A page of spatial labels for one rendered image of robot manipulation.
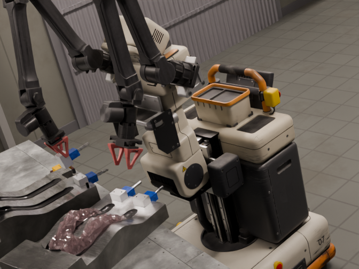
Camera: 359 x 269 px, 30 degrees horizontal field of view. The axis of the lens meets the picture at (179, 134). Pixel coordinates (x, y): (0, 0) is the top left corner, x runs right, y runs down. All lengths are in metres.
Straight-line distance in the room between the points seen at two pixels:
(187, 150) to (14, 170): 0.81
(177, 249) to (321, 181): 1.86
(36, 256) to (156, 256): 0.37
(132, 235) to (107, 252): 0.12
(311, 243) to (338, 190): 0.80
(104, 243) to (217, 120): 0.93
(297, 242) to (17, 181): 1.21
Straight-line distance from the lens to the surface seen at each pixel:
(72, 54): 2.61
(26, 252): 2.15
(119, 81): 2.21
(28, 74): 2.45
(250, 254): 2.91
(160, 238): 2.19
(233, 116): 2.75
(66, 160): 2.53
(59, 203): 2.41
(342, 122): 4.48
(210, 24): 6.08
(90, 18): 5.26
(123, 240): 2.14
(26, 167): 2.98
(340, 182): 3.82
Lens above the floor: 1.98
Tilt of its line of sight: 25 degrees down
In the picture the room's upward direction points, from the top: 14 degrees counter-clockwise
